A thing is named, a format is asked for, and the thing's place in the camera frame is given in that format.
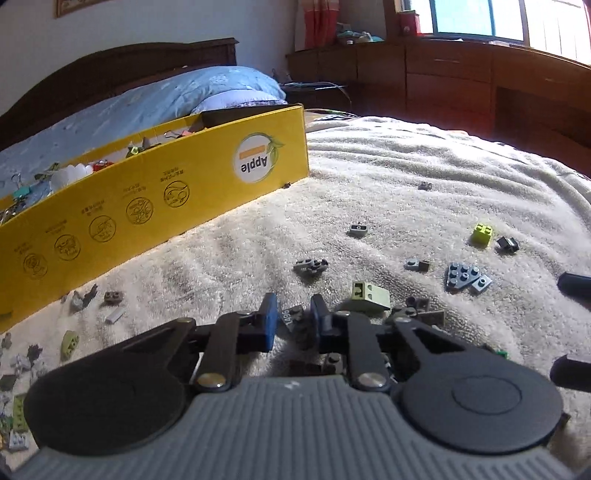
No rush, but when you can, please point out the pile of toy bricks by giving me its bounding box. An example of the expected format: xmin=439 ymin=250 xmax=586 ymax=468
xmin=0 ymin=332 xmax=42 ymax=455

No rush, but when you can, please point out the dark nightstand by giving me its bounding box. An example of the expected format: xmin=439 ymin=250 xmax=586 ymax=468
xmin=281 ymin=80 xmax=352 ymax=112

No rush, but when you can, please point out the framed wall photo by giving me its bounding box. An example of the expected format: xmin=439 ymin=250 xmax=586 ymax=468
xmin=55 ymin=0 xmax=109 ymax=18

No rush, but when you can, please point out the blue floral quilt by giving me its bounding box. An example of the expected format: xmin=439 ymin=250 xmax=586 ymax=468
xmin=0 ymin=65 xmax=287 ymax=199

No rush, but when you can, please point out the cluster of dark grey bricks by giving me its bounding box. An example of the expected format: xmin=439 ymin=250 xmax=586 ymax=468
xmin=390 ymin=295 xmax=446 ymax=329

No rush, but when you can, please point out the lime green toy brick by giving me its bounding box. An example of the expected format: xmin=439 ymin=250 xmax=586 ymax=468
xmin=471 ymin=223 xmax=495 ymax=247

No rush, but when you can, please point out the grey printed toy tile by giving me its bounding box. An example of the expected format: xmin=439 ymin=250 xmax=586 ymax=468
xmin=281 ymin=305 xmax=306 ymax=329

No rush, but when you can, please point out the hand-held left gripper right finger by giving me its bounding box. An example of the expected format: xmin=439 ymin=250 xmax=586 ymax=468
xmin=310 ymin=294 xmax=485 ymax=393

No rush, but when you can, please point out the clutter on cabinet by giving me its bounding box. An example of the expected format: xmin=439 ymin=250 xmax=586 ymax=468
xmin=337 ymin=23 xmax=384 ymax=45

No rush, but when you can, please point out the sage green toy piece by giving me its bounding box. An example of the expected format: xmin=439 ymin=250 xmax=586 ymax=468
xmin=61 ymin=331 xmax=80 ymax=361

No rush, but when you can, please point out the patterned curtain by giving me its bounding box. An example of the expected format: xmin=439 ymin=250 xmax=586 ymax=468
xmin=298 ymin=0 xmax=340 ymax=51

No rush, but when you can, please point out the dark wooden headboard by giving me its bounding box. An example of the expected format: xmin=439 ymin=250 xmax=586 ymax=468
xmin=0 ymin=38 xmax=238 ymax=153

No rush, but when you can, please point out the grey jagged toy piece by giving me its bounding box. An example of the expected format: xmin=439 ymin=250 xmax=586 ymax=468
xmin=69 ymin=285 xmax=99 ymax=311

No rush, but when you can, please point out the long wooden cabinet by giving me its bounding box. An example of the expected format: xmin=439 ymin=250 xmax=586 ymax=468
xmin=285 ymin=37 xmax=591 ymax=176

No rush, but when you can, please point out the purple pillow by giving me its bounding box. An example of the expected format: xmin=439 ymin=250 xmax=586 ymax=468
xmin=189 ymin=90 xmax=287 ymax=116

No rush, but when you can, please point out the dark grey toy figure piece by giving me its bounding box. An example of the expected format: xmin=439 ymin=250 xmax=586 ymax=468
xmin=294 ymin=258 xmax=329 ymax=277

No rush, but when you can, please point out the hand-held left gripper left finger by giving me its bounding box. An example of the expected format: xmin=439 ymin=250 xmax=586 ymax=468
xmin=115 ymin=293 xmax=278 ymax=394

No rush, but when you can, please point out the blue-grey wedge plate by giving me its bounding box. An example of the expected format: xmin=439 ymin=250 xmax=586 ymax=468
xmin=445 ymin=261 xmax=481 ymax=291

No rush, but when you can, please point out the heap of clips and toys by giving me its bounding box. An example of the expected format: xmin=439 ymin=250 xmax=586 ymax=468
xmin=0 ymin=127 xmax=199 ymax=227

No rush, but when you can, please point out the window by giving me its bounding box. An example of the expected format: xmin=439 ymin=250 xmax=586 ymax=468
xmin=394 ymin=0 xmax=591 ymax=61

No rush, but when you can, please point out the sage green slope brick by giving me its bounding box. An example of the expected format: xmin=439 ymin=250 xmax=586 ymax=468
xmin=337 ymin=281 xmax=391 ymax=317

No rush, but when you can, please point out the yellow cardboard box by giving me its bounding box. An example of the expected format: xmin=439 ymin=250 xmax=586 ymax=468
xmin=0 ymin=104 xmax=309 ymax=333

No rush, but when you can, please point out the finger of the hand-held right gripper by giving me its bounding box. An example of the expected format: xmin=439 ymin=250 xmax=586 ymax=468
xmin=551 ymin=354 xmax=591 ymax=391
xmin=558 ymin=272 xmax=591 ymax=303

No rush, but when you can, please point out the cream fluffy blanket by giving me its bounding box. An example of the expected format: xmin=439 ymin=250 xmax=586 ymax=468
xmin=0 ymin=115 xmax=591 ymax=480

